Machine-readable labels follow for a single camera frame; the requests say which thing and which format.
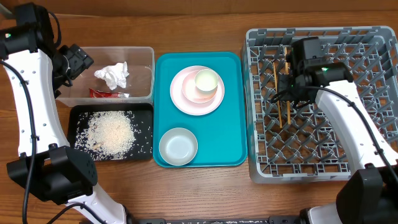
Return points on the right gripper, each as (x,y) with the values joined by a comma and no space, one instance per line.
(282,82)

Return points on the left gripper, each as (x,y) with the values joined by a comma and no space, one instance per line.
(80,61)

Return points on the wooden chopstick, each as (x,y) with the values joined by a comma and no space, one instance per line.
(287,73)
(278,103)

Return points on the red snack wrapper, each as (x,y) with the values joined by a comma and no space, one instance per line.
(103,94)

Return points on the white tissue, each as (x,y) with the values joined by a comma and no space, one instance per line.
(114,75)

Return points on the pile of rice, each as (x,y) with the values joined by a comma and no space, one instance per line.
(107,133)

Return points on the white paper cup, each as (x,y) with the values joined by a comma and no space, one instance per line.
(206,81)

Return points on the small pink plate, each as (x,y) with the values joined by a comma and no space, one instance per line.
(191,93)

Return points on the grey bowl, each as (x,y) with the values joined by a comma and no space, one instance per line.
(178,146)

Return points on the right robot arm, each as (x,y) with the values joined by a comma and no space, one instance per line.
(370,195)

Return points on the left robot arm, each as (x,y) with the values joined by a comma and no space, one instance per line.
(47,167)

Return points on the black waste tray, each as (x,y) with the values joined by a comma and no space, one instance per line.
(143,124)

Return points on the grey dishwasher rack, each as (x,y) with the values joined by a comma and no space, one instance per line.
(308,150)

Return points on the clear plastic bin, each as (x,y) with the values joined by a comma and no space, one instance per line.
(140,65)

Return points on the teal serving tray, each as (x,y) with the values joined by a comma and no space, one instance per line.
(221,134)

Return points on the large pink plate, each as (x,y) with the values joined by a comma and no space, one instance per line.
(188,107)

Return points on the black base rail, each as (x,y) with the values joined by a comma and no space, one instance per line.
(287,219)

